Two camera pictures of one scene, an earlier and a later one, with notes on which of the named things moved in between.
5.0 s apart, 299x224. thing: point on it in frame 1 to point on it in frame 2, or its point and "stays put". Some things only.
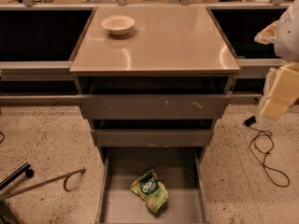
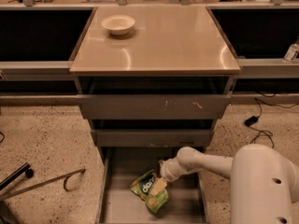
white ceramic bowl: x=118 y=24 stays put
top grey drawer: x=153 y=106 stays put
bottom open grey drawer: x=180 y=168 stays put
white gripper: x=288 y=39 to x=169 y=171
